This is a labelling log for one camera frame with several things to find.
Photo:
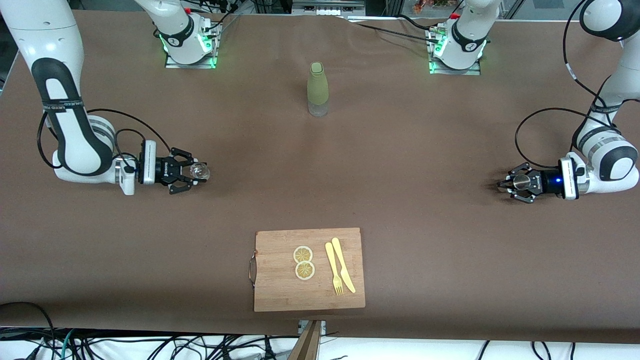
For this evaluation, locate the yellow plastic fork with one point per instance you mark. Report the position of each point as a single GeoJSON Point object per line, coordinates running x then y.
{"type": "Point", "coordinates": [332, 265]}

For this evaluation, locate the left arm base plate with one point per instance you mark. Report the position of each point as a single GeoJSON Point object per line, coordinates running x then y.
{"type": "Point", "coordinates": [455, 72]}

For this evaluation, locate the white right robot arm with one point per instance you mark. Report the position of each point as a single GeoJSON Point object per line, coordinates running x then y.
{"type": "Point", "coordinates": [50, 40]}

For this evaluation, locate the clear glass measuring cup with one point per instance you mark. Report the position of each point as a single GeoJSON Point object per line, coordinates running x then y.
{"type": "Point", "coordinates": [201, 171]}

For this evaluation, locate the wooden post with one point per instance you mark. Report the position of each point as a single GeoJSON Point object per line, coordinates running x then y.
{"type": "Point", "coordinates": [309, 345]}

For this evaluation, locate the green sleeved glass bottle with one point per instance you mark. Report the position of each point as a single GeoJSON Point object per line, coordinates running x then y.
{"type": "Point", "coordinates": [318, 85]}

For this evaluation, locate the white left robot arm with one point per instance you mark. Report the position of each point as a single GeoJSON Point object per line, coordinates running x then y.
{"type": "Point", "coordinates": [630, 60]}

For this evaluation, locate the small metal bracket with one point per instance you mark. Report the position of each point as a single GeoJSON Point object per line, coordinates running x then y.
{"type": "Point", "coordinates": [301, 326]}

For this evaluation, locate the steel hourglass jigger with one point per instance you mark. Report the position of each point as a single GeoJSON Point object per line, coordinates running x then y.
{"type": "Point", "coordinates": [521, 181]}

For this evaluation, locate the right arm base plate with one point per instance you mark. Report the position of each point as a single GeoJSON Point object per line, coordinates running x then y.
{"type": "Point", "coordinates": [192, 65]}

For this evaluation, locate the yellow plastic knife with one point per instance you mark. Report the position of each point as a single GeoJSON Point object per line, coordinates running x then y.
{"type": "Point", "coordinates": [343, 265]}

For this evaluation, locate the grey power strip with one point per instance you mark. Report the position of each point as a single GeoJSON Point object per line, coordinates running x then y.
{"type": "Point", "coordinates": [327, 7]}

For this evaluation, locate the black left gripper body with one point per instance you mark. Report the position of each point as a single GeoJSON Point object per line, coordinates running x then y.
{"type": "Point", "coordinates": [542, 182]}

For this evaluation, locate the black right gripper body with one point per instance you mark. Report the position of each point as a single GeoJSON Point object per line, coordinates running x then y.
{"type": "Point", "coordinates": [163, 170]}

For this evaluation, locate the wooden cutting board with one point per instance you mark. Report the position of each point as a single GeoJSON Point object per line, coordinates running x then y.
{"type": "Point", "coordinates": [280, 290]}

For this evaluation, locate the lemon slice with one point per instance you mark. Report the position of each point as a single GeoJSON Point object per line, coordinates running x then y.
{"type": "Point", "coordinates": [303, 254]}
{"type": "Point", "coordinates": [305, 271]}

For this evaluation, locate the brown table cover sheet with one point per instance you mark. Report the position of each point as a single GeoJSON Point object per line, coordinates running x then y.
{"type": "Point", "coordinates": [320, 175]}

